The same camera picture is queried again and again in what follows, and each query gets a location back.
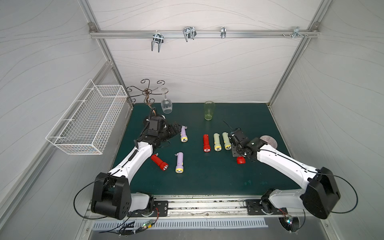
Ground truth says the metal hook clip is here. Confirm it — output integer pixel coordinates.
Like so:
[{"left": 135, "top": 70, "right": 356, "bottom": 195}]
[
  {"left": 151, "top": 33, "right": 164, "bottom": 53},
  {"left": 183, "top": 27, "right": 197, "bottom": 42}
]

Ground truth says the pale green flashlight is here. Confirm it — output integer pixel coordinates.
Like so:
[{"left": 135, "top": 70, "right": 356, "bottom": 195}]
[
  {"left": 222, "top": 132, "right": 232, "bottom": 151},
  {"left": 214, "top": 133, "right": 222, "bottom": 152}
]

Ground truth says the white vent strip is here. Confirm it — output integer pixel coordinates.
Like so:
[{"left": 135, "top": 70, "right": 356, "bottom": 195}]
[{"left": 92, "top": 218, "right": 268, "bottom": 232}]

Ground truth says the aluminium top rail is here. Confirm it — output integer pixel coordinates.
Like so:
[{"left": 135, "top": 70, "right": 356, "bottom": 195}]
[{"left": 90, "top": 29, "right": 320, "bottom": 39}]

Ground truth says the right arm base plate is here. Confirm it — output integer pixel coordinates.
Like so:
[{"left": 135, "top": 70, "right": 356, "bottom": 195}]
[{"left": 243, "top": 199, "right": 288, "bottom": 216}]

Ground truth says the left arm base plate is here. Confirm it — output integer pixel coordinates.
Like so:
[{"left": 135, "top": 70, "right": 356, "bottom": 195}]
[{"left": 127, "top": 200, "right": 169, "bottom": 218}]

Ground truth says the small metal clip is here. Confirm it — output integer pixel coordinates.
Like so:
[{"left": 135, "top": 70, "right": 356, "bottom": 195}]
[{"left": 221, "top": 27, "right": 227, "bottom": 39}]

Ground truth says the green glass tumbler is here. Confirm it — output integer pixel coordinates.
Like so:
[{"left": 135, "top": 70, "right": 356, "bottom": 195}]
[{"left": 204, "top": 101, "right": 216, "bottom": 121}]

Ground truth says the white wire basket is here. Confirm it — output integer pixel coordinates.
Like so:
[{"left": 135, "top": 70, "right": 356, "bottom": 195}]
[{"left": 46, "top": 80, "right": 128, "bottom": 155}]

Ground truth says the purple flashlight row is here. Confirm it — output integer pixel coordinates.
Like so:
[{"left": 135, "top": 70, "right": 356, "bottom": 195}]
[
  {"left": 180, "top": 126, "right": 188, "bottom": 143},
  {"left": 175, "top": 152, "right": 184, "bottom": 174}
]

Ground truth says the red flashlight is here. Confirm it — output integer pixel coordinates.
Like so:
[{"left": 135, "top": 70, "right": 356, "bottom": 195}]
[
  {"left": 203, "top": 134, "right": 211, "bottom": 153},
  {"left": 151, "top": 154, "right": 169, "bottom": 171},
  {"left": 237, "top": 157, "right": 246, "bottom": 165}
]

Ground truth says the metal hook clip centre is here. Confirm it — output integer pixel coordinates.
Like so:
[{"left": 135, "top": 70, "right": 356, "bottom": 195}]
[{"left": 183, "top": 27, "right": 197, "bottom": 42}]

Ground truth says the clear wine glass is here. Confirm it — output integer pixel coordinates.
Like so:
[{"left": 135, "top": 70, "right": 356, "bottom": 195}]
[{"left": 161, "top": 88, "right": 173, "bottom": 114}]

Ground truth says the metal clip right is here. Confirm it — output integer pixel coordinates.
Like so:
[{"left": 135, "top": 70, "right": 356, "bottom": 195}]
[{"left": 282, "top": 27, "right": 309, "bottom": 39}]

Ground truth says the metal wine glass rack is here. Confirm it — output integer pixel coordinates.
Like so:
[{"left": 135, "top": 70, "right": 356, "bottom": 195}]
[{"left": 126, "top": 79, "right": 169, "bottom": 124}]

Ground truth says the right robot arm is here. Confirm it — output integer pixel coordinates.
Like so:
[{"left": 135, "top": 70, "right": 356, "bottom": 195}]
[{"left": 229, "top": 128, "right": 341, "bottom": 220}]

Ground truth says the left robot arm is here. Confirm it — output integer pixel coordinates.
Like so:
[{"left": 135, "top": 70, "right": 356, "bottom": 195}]
[{"left": 73, "top": 120, "right": 185, "bottom": 220}]

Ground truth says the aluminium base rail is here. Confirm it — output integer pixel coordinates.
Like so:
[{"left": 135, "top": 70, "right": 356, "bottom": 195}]
[{"left": 83, "top": 195, "right": 331, "bottom": 222}]

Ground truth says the pink striped bowl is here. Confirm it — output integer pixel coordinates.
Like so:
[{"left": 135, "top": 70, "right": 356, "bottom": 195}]
[{"left": 260, "top": 135, "right": 278, "bottom": 149}]

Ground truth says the metal hook clip left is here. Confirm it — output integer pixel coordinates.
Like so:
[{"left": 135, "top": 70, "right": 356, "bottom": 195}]
[{"left": 151, "top": 33, "right": 164, "bottom": 53}]

